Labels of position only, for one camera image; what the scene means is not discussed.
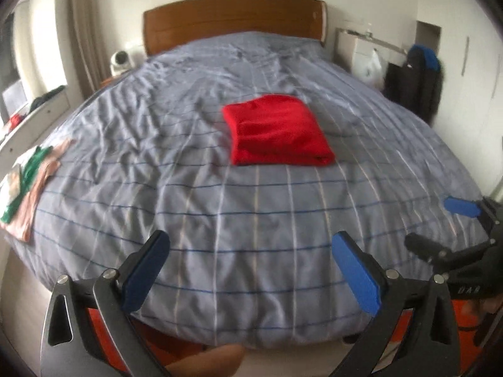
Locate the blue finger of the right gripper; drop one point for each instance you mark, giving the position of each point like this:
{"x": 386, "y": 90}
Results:
{"x": 438, "y": 255}
{"x": 487, "y": 211}

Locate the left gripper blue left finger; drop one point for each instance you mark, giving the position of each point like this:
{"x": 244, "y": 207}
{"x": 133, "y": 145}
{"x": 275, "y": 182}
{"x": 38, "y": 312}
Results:
{"x": 70, "y": 346}

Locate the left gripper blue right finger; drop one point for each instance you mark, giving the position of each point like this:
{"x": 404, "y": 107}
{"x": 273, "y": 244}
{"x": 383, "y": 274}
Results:
{"x": 430, "y": 345}

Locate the red knit sweater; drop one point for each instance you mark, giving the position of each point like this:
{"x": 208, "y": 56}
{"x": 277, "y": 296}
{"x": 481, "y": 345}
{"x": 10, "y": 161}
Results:
{"x": 276, "y": 129}

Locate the dark clothes on dresser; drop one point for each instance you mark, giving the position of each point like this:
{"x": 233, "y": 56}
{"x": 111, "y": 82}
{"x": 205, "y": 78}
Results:
{"x": 40, "y": 100}

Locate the right hand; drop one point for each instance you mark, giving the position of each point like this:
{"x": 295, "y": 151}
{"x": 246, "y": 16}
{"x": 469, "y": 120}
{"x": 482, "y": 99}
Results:
{"x": 487, "y": 310}

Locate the left hand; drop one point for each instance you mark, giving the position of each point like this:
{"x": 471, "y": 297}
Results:
{"x": 221, "y": 361}

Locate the white wardrobe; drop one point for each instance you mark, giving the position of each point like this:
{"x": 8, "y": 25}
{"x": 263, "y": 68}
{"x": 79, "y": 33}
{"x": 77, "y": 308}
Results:
{"x": 470, "y": 54}

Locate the pink garment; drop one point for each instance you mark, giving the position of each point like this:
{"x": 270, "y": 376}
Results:
{"x": 21, "y": 224}

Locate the black jacket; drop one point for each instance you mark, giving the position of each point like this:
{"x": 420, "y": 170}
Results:
{"x": 415, "y": 88}

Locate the grey plaid duvet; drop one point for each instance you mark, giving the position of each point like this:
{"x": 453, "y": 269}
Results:
{"x": 250, "y": 259}

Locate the blue garment on jacket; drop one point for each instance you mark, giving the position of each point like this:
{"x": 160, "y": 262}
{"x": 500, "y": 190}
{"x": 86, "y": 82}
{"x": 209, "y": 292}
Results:
{"x": 426, "y": 55}

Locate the green garment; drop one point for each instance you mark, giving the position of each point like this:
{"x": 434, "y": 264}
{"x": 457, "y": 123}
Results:
{"x": 18, "y": 182}

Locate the white plastic bag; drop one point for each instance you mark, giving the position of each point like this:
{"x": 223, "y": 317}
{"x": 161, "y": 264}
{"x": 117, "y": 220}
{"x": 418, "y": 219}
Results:
{"x": 370, "y": 69}

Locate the white window-side dresser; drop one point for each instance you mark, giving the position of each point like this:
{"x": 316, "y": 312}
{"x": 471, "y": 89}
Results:
{"x": 33, "y": 127}

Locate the white drawer cabinet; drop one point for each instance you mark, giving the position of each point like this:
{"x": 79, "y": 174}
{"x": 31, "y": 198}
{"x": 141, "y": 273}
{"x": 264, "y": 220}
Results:
{"x": 349, "y": 42}

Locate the white round fan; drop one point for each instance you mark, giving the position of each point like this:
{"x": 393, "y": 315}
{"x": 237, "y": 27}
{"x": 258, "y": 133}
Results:
{"x": 120, "y": 63}

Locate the beige curtain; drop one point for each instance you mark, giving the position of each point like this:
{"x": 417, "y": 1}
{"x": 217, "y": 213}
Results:
{"x": 88, "y": 46}

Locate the wooden headboard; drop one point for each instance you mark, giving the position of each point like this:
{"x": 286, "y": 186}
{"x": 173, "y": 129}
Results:
{"x": 168, "y": 26}

